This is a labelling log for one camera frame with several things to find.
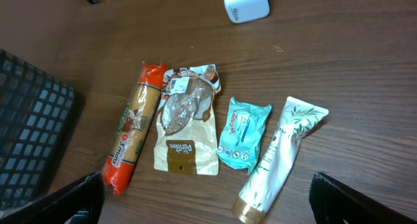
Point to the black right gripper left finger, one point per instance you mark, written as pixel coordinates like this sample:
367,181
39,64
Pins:
79,202

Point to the beige brown snack pouch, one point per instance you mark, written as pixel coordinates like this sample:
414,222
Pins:
187,143

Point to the dark grey plastic basket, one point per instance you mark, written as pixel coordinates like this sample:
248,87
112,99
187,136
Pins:
35,111

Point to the white barcode scanner stand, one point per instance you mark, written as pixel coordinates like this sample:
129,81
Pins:
241,11

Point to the orange spaghetti pasta pack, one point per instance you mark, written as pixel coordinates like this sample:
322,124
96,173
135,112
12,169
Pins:
133,127

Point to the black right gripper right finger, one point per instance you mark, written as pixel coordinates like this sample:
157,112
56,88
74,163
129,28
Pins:
334,202

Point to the teal wet wipes pack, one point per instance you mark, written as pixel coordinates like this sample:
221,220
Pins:
240,140

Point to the white leaf print tube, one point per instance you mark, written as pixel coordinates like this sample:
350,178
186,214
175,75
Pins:
266,181

